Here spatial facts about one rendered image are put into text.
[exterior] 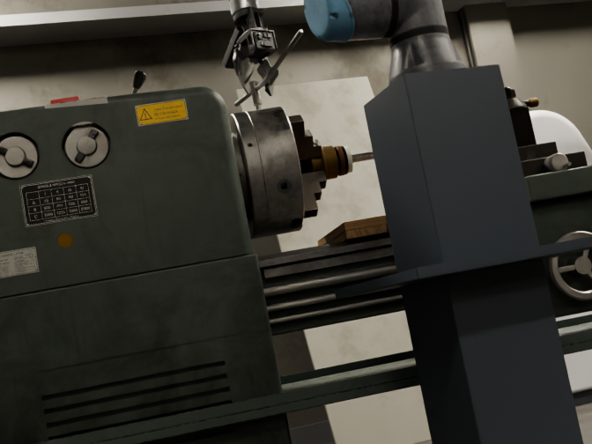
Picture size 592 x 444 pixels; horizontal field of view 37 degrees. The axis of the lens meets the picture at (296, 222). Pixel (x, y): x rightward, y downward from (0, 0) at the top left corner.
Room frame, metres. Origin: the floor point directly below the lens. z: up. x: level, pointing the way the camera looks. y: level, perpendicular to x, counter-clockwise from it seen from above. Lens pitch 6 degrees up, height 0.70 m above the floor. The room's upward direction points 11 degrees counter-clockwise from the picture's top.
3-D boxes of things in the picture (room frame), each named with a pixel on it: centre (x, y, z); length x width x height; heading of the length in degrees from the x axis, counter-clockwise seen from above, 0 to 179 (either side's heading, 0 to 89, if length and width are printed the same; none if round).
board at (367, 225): (2.22, -0.23, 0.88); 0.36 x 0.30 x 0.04; 10
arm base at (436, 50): (1.67, -0.30, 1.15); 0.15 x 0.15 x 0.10
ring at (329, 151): (2.20, -0.11, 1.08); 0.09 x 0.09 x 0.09; 10
